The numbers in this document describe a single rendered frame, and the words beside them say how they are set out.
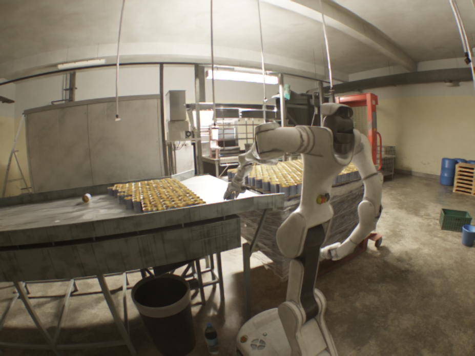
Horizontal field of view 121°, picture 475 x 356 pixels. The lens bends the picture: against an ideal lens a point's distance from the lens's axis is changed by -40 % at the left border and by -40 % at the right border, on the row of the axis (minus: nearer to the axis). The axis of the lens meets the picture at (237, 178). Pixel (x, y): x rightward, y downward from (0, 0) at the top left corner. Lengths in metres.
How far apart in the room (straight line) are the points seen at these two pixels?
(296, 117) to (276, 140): 5.52
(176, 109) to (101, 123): 1.30
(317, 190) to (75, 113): 3.81
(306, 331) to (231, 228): 0.78
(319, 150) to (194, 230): 0.90
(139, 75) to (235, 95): 4.50
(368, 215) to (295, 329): 0.65
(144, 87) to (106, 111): 5.95
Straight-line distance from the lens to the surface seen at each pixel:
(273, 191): 1.72
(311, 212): 0.90
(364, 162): 1.01
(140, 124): 3.93
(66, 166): 4.12
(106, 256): 1.40
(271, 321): 1.68
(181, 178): 2.58
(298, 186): 1.70
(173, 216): 1.29
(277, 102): 5.40
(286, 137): 0.71
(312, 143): 0.77
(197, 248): 1.43
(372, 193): 1.01
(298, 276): 1.07
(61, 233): 1.37
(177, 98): 3.80
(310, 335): 1.32
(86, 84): 10.09
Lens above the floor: 1.54
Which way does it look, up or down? 10 degrees down
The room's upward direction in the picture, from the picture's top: 2 degrees counter-clockwise
